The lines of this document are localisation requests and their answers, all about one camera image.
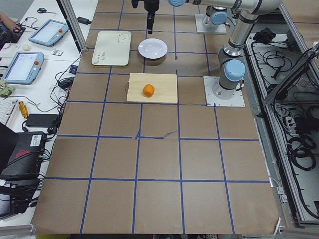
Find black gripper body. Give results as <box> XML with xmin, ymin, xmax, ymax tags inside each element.
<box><xmin>131</xmin><ymin>0</ymin><xmax>160</xmax><ymax>17</ymax></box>

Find white round plate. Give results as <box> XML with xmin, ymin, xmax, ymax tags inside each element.
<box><xmin>138</xmin><ymin>38</ymin><xmax>168</xmax><ymax>59</ymax></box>

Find orange fruit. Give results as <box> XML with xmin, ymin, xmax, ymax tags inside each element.
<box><xmin>143</xmin><ymin>84</ymin><xmax>155</xmax><ymax>98</ymax></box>

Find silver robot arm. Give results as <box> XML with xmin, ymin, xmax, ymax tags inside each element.
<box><xmin>169</xmin><ymin>0</ymin><xmax>281</xmax><ymax>62</ymax></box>
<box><xmin>203</xmin><ymin>6</ymin><xmax>227</xmax><ymax>27</ymax></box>

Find person forearm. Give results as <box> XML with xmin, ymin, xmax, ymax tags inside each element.
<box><xmin>0</xmin><ymin>12</ymin><xmax>16</xmax><ymax>31</ymax></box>

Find cream bear tray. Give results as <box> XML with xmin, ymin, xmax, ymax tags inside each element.
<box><xmin>91</xmin><ymin>31</ymin><xmax>132</xmax><ymax>66</ymax></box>

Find black power adapter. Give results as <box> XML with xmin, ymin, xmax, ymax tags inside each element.
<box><xmin>77</xmin><ymin>16</ymin><xmax>92</xmax><ymax>25</ymax></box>

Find wooden cutting board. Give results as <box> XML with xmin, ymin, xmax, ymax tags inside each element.
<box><xmin>127</xmin><ymin>73</ymin><xmax>178</xmax><ymax>104</ymax></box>

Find small printed card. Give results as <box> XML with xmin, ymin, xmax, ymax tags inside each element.
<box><xmin>51</xmin><ymin>50</ymin><xmax>63</xmax><ymax>56</ymax></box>

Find upper blue teach pendant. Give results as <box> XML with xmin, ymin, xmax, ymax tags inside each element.
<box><xmin>28</xmin><ymin>19</ymin><xmax>69</xmax><ymax>47</ymax></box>

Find blue teach pendant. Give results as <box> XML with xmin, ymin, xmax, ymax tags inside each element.
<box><xmin>3</xmin><ymin>52</ymin><xmax>44</xmax><ymax>85</ymax></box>
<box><xmin>28</xmin><ymin>19</ymin><xmax>69</xmax><ymax>47</ymax></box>

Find black scissors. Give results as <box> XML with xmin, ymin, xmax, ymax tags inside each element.
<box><xmin>37</xmin><ymin>7</ymin><xmax>57</xmax><ymax>14</ymax></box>

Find black cloth bundle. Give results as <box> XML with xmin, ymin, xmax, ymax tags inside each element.
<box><xmin>253</xmin><ymin>27</ymin><xmax>276</xmax><ymax>44</ymax></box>

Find small white ball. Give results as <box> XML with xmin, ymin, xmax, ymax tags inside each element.
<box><xmin>22</xmin><ymin>45</ymin><xmax>31</xmax><ymax>51</ymax></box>

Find lower blue teach pendant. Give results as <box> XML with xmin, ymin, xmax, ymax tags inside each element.
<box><xmin>3</xmin><ymin>52</ymin><xmax>44</xmax><ymax>85</ymax></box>

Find black flat power brick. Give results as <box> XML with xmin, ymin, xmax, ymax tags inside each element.
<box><xmin>25</xmin><ymin>114</ymin><xmax>58</xmax><ymax>127</ymax></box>

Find gold metal cylinder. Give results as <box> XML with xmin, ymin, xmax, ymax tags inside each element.
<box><xmin>19</xmin><ymin>101</ymin><xmax>29</xmax><ymax>119</ymax></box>

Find white keyboard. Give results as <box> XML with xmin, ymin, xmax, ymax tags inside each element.
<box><xmin>0</xmin><ymin>98</ymin><xmax>18</xmax><ymax>127</ymax></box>

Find black computer box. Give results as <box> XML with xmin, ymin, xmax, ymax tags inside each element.
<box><xmin>0</xmin><ymin>130</ymin><xmax>46</xmax><ymax>181</ymax></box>

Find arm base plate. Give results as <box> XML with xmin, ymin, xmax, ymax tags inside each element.
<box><xmin>195</xmin><ymin>12</ymin><xmax>227</xmax><ymax>35</ymax></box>
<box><xmin>203</xmin><ymin>76</ymin><xmax>245</xmax><ymax>107</ymax></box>

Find aluminium frame post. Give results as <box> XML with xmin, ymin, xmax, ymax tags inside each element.
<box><xmin>56</xmin><ymin>0</ymin><xmax>87</xmax><ymax>53</ymax></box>

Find coiled black cables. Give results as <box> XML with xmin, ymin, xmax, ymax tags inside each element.
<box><xmin>286</xmin><ymin>139</ymin><xmax>317</xmax><ymax>172</ymax></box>

